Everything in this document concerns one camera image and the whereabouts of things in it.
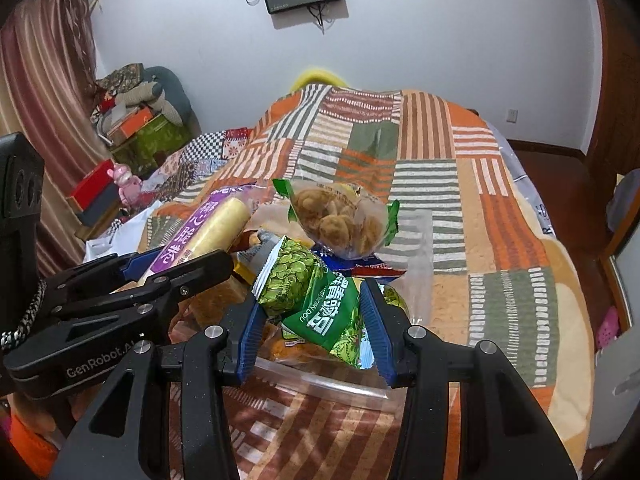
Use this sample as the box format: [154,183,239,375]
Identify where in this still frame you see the orange box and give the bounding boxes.
[107,107,156,143]

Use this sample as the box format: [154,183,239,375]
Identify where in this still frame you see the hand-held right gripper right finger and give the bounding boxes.
[359,277,573,480]

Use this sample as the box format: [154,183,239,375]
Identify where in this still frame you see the clear packet of fried snacks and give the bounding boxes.
[272,178,401,261]

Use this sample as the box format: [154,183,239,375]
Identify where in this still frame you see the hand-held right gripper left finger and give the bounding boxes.
[47,290,268,480]

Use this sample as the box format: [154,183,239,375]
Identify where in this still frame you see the striped brown curtain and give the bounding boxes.
[0,0,108,276]

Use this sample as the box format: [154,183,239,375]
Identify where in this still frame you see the pale lilac bed sheet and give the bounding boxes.
[480,120,558,238]

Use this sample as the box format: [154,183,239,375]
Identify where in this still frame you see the pink toy figure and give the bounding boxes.
[106,164,143,208]

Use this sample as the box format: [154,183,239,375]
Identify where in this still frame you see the red box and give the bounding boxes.
[67,159,117,211]

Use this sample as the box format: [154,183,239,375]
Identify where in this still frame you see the cream roll biscuit packet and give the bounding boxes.
[150,187,253,276]

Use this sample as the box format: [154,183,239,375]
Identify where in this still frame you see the grey blue cloth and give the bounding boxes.
[607,167,640,233]

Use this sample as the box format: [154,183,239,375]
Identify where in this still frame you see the black white braided cord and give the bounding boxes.
[0,280,47,352]

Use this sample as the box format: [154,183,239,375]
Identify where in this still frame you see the white plastic bag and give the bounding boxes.
[82,200,166,263]

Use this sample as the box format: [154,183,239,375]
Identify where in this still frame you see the person's left forearm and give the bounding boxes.
[7,395,66,476]

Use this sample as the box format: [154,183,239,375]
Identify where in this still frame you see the white cabinet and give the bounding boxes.
[585,240,640,451]

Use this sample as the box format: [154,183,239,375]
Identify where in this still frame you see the black cable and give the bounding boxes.
[306,2,337,29]

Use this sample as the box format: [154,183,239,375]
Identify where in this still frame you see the dark grey box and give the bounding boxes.
[75,187,123,228]

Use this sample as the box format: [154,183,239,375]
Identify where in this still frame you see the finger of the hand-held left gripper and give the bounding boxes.
[42,247,166,306]
[50,250,234,323]

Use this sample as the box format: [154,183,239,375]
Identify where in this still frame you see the green pea snack packet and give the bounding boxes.
[252,237,371,368]

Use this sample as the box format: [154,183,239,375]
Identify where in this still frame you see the green patterned box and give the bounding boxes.
[112,115,193,176]

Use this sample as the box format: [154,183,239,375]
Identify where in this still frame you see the yellow pillow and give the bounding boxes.
[292,66,351,92]

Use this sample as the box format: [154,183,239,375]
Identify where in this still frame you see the blue potato chip bag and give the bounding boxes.
[312,247,408,278]

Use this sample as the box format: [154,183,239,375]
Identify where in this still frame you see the checkered patchwork cloth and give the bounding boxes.
[150,127,253,196]

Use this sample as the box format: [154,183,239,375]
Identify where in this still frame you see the pink slipper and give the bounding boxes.
[595,305,621,351]

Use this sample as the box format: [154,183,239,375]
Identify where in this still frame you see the clear plastic container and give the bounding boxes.
[165,180,436,403]

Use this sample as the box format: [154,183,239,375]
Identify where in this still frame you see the camouflage cloth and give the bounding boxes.
[95,63,146,93]

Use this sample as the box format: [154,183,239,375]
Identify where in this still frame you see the brown wooden door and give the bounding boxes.
[582,0,640,176]

